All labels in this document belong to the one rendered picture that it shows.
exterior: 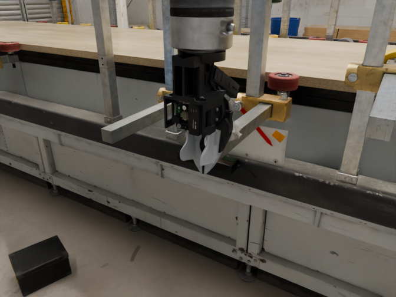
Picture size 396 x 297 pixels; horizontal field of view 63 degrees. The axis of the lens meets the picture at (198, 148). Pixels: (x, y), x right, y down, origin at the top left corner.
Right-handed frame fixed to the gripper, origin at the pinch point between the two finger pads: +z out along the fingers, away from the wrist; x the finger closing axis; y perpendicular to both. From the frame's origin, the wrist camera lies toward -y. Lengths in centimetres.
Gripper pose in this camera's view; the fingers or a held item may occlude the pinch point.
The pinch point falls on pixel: (206, 165)
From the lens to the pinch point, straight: 57.9
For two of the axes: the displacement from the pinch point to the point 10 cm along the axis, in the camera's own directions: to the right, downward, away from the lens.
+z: -0.1, 9.1, 4.1
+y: -5.2, 3.5, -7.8
